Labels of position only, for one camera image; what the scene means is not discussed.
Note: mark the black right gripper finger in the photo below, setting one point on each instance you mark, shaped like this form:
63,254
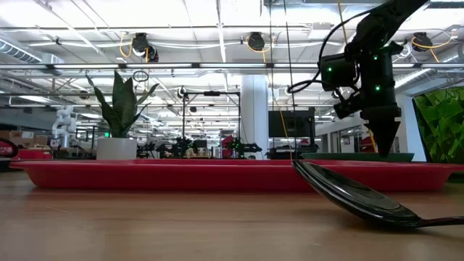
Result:
382,134

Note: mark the teal round plate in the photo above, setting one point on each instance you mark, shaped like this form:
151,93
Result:
344,157

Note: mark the green textured glass cup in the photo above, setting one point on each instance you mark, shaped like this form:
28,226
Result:
442,127

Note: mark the red plastic tray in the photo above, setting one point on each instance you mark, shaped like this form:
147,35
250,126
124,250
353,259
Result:
181,175

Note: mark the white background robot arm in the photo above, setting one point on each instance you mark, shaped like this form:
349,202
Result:
64,123

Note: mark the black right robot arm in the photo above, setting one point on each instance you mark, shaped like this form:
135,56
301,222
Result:
384,21

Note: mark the red storage bins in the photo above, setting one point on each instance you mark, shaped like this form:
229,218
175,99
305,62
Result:
366,145

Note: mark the white round column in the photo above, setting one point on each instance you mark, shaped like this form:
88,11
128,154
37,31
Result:
253,116

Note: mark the black and red background robot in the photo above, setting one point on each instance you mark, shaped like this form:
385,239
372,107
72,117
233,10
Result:
239,146

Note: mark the long ceiling light bar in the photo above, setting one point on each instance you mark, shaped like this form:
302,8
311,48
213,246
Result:
232,65

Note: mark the small black ceiling reel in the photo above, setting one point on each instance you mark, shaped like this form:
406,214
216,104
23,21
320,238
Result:
181,92

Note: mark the green snake plant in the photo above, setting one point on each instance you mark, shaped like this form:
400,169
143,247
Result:
121,108

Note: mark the white plant pot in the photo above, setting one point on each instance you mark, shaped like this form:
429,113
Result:
116,148

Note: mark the red flat box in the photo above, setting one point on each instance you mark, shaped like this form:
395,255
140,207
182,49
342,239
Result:
34,154

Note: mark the brown cardboard boxes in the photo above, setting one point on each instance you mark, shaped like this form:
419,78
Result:
25,137

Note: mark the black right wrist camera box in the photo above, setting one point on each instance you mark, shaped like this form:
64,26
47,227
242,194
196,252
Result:
337,70

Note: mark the black wall monitor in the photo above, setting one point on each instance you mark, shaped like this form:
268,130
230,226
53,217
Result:
290,125

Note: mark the black metal frame rig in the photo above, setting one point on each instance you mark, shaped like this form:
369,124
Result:
183,119

